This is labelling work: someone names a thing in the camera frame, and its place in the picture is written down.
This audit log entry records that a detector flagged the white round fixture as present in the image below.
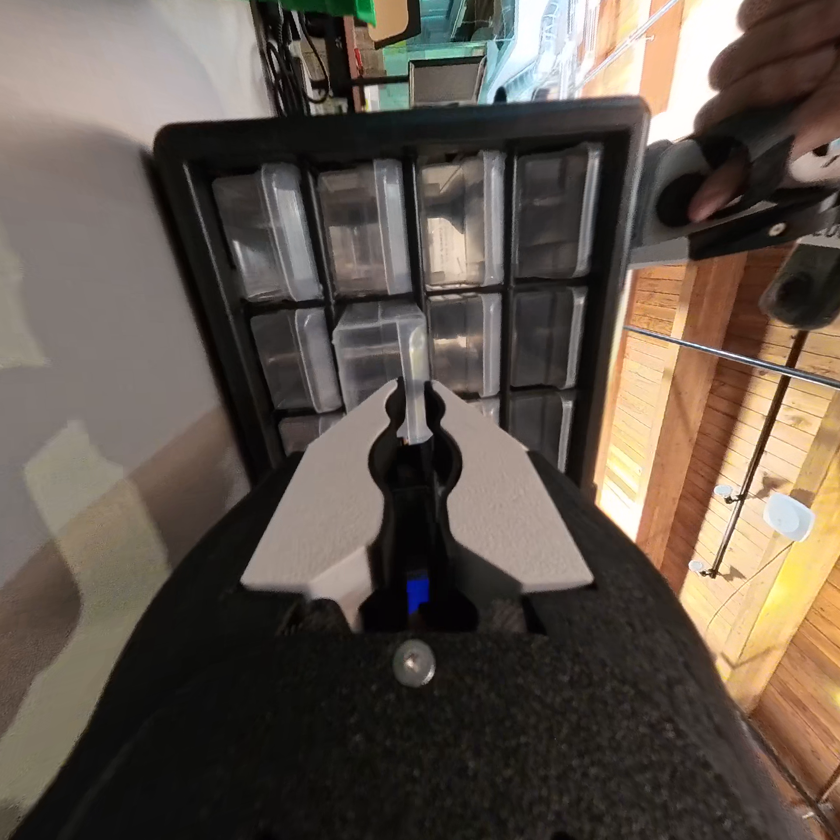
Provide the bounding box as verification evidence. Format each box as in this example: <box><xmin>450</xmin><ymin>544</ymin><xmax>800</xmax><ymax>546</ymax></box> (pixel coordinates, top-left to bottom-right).
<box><xmin>763</xmin><ymin>492</ymin><xmax>816</xmax><ymax>543</ymax></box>

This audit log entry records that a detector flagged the set of clear cabinet drawers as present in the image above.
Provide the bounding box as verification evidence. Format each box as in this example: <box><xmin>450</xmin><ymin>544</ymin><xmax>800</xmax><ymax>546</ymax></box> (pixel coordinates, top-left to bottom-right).
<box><xmin>211</xmin><ymin>143</ymin><xmax>603</xmax><ymax>470</ymax></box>

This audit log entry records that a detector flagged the thin metal rod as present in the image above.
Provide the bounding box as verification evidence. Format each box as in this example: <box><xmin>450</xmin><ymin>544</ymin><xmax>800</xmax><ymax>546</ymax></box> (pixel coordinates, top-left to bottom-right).
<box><xmin>623</xmin><ymin>325</ymin><xmax>840</xmax><ymax>389</ymax></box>

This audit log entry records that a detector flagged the clear plastic drawer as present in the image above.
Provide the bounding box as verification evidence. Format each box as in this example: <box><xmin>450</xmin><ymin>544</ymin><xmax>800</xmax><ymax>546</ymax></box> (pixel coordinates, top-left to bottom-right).
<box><xmin>332</xmin><ymin>302</ymin><xmax>431</xmax><ymax>444</ymax></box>

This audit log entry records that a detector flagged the thin black rod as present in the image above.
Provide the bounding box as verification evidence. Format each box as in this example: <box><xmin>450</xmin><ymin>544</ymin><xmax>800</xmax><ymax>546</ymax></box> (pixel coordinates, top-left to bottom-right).
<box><xmin>699</xmin><ymin>331</ymin><xmax>809</xmax><ymax>578</ymax></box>

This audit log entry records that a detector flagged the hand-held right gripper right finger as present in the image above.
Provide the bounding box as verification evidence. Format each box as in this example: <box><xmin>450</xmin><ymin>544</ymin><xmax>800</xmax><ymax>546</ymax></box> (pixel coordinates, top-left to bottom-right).
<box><xmin>420</xmin><ymin>379</ymin><xmax>595</xmax><ymax>621</ymax></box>

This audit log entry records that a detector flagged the grey monitor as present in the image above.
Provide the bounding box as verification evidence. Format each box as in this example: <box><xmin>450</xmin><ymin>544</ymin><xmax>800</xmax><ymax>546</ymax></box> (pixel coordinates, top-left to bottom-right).
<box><xmin>407</xmin><ymin>56</ymin><xmax>487</xmax><ymax>106</ymax></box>

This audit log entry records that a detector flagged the black cable bundle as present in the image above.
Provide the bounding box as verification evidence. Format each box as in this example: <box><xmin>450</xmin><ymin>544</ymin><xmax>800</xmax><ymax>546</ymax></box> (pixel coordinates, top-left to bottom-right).
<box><xmin>259</xmin><ymin>0</ymin><xmax>349</xmax><ymax>109</ymax></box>

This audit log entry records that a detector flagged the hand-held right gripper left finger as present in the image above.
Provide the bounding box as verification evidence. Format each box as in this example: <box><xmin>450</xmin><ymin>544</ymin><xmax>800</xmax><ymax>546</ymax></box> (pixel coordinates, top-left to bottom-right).
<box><xmin>241</xmin><ymin>377</ymin><xmax>411</xmax><ymax>631</ymax></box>

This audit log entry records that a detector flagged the black drawer cabinet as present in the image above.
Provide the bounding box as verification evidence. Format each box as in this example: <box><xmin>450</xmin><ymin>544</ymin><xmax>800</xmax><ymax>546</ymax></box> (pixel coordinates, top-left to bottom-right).
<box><xmin>152</xmin><ymin>97</ymin><xmax>651</xmax><ymax>503</ymax></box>

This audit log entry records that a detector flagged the person's left hand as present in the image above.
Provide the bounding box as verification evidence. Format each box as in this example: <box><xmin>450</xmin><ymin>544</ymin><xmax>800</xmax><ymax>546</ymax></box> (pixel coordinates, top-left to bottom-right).
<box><xmin>689</xmin><ymin>0</ymin><xmax>840</xmax><ymax>224</ymax></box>

